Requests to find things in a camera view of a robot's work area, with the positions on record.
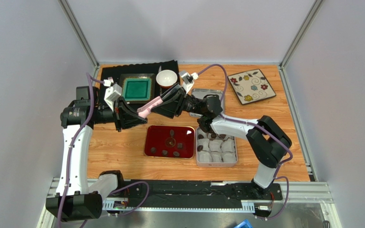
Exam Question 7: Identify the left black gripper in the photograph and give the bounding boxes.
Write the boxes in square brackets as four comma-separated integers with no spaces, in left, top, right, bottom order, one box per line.
[93,97,147,133]

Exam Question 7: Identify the red lacquer tray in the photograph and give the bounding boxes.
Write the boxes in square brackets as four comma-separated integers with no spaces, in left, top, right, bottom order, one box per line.
[144,125,196,159]

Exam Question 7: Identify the floral square plate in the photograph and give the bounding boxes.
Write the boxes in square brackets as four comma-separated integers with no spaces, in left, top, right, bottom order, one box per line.
[228,69,276,105]

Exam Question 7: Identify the black cloth placemat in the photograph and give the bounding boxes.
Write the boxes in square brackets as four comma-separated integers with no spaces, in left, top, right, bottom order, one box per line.
[101,60,179,98]

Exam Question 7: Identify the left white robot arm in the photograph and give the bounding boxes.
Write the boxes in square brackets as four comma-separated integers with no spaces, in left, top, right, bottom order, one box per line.
[46,86,149,224]

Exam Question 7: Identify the green square plate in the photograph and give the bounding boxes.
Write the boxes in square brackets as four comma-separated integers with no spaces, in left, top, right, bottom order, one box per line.
[119,74,155,104]

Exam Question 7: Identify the pink handled metal tongs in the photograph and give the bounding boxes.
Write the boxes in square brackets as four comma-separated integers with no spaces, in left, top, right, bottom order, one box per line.
[137,96,163,118]

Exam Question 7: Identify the silver tin lid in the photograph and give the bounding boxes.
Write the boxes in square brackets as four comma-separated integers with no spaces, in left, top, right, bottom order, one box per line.
[189,88,226,118]

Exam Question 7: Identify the white bowl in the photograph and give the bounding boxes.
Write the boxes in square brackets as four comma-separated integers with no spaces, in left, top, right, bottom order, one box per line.
[156,70,178,88]

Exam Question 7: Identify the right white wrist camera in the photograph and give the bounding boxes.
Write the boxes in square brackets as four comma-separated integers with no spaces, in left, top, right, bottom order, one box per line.
[179,71,199,94]

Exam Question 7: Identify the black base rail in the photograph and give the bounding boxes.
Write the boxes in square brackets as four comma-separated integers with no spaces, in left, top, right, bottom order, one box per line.
[105,179,283,217]

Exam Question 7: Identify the blue plastic bin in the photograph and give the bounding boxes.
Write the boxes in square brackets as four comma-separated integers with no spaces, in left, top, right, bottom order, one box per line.
[234,219,253,228]

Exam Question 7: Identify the silver tin with paper cups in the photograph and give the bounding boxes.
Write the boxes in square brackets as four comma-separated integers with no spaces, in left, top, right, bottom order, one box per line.
[195,128,238,168]

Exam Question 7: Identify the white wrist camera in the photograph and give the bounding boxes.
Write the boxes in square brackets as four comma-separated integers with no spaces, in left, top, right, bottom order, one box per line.
[103,77,122,112]
[179,71,199,94]

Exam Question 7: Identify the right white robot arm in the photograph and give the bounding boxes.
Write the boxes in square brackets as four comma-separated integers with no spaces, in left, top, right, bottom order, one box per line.
[148,85,293,190]

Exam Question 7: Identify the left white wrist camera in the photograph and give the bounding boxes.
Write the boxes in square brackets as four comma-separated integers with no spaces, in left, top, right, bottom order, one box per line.
[103,77,122,112]

